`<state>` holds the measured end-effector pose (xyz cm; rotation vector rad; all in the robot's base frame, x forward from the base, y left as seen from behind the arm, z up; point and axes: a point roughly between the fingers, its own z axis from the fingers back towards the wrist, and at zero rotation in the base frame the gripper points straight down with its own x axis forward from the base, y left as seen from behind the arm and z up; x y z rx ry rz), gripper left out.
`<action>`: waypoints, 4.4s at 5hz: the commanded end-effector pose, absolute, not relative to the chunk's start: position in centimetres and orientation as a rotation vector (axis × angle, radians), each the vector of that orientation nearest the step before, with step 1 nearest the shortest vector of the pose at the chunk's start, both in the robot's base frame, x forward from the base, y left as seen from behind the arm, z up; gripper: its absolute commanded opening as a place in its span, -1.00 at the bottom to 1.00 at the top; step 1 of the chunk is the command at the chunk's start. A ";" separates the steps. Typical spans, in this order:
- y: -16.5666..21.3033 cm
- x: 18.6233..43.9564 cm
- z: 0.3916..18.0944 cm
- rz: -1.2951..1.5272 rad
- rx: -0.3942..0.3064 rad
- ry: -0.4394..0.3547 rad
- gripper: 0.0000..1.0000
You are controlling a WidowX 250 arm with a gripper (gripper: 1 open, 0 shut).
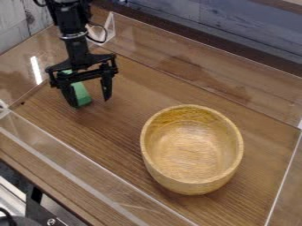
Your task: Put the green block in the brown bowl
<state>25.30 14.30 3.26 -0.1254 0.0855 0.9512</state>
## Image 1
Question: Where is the black metal table bracket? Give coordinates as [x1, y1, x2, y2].
[25, 187, 68, 226]

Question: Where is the green rectangular block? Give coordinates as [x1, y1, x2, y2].
[59, 69, 94, 108]

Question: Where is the brown wooden bowl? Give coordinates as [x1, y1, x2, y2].
[140, 104, 244, 195]

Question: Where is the clear acrylic front wall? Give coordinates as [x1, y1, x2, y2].
[0, 101, 196, 226]

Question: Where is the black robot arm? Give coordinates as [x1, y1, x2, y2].
[33, 0, 117, 108]

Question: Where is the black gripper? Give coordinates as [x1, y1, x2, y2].
[45, 36, 117, 108]

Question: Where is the black cable at corner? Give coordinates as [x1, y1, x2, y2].
[0, 207, 15, 226]

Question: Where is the clear acrylic corner bracket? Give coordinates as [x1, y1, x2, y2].
[85, 12, 116, 46]

